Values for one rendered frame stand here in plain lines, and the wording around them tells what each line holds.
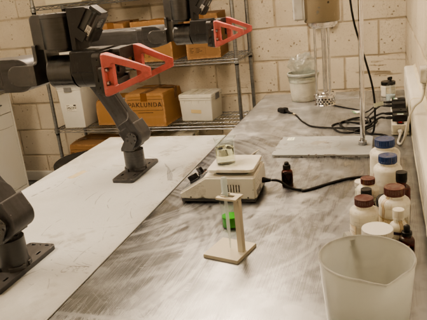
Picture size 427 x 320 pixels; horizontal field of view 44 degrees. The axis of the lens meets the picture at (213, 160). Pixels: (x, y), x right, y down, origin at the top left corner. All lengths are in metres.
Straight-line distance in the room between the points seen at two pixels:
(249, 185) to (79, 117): 2.73
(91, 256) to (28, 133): 3.62
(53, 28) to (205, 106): 2.73
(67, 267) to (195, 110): 2.60
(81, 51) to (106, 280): 0.44
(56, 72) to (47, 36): 0.06
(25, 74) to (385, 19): 2.96
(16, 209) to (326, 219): 0.66
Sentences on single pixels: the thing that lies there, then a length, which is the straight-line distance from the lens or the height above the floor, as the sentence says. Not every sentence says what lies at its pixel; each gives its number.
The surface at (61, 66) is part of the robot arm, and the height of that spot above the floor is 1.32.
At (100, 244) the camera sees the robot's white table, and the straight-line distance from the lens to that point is 1.23.
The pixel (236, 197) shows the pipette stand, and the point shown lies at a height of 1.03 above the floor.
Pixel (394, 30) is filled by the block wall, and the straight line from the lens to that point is 3.68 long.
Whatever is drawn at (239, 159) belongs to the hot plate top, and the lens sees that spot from 1.38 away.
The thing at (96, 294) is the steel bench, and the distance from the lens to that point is 1.04.
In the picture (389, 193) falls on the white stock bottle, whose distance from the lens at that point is 1.10.
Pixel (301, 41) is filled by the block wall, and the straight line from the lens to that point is 3.72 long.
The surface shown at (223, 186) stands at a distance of 1.04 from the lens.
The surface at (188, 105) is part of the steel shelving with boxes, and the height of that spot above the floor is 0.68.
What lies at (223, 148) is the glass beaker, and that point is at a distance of 1.32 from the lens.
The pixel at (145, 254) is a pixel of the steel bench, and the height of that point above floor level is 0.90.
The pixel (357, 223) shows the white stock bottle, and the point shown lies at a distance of 1.07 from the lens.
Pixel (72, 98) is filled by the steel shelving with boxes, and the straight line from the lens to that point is 3.91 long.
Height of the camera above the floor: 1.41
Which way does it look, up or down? 18 degrees down
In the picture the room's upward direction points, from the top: 6 degrees counter-clockwise
